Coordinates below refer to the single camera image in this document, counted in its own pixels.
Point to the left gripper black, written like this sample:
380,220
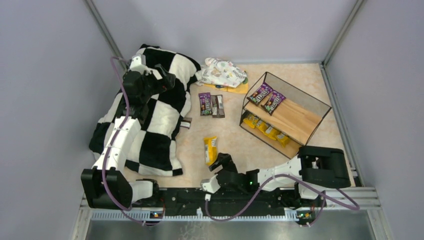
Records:
156,79

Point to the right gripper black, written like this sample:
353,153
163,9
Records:
226,169

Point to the yellow M&M bag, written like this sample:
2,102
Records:
210,149

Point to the purple m&m bag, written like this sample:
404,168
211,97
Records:
276,98
259,94
205,104

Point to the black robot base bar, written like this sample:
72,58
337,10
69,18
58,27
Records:
226,203

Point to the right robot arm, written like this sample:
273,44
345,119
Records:
313,170

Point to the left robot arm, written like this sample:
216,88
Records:
104,184

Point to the yellow M&M bags lower shelf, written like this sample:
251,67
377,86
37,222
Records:
269,131

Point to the purple M&M bag on shelf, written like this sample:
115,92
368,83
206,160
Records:
259,94

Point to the purple M&M bag on table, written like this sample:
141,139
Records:
205,104

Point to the brown M&M bag on table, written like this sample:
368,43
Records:
217,106

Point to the floral white cloth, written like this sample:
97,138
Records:
220,72

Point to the black white checkered pillow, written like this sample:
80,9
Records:
153,151

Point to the yellow cloth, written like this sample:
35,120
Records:
243,88

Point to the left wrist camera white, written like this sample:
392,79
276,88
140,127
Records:
138,64

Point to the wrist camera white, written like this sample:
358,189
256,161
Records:
210,185
138,64

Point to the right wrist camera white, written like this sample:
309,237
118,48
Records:
210,185

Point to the black wire wooden shelf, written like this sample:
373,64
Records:
298,116

